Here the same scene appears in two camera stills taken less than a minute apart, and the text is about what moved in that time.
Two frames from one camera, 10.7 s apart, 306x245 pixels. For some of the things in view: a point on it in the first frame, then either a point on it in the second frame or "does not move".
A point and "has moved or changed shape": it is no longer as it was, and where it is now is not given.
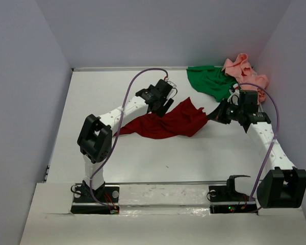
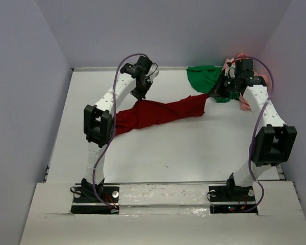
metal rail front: x=156 y=182 does not move
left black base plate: x=84 y=203 does not move
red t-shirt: x=182 y=118 has moved or changed shape
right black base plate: x=222 y=201 does not move
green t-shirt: x=212 y=79 does not move
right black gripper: x=222 y=114 -> x=220 y=88
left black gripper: x=162 y=102 -> x=140 y=89
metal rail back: x=129 y=67 does not move
